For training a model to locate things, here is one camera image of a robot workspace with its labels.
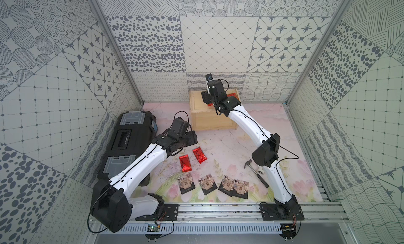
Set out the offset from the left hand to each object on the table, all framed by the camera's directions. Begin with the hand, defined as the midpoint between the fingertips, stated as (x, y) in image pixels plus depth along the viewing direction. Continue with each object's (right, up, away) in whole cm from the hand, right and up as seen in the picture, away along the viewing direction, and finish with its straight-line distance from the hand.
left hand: (192, 135), depth 81 cm
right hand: (+10, +24, +7) cm, 27 cm away
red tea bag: (-5, -18, +8) cm, 20 cm away
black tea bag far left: (-4, -26, +1) cm, 26 cm away
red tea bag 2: (+4, -13, +9) cm, 16 cm away
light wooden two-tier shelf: (+6, +9, +27) cm, 29 cm away
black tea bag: (+18, -27, +1) cm, 33 cm away
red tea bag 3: (+24, +23, +15) cm, 37 cm away
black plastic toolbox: (-32, +1, +1) cm, 32 cm away
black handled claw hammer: (+37, -25, +1) cm, 45 cm away
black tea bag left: (+8, -26, +1) cm, 28 cm away
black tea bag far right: (+26, -29, +1) cm, 39 cm away
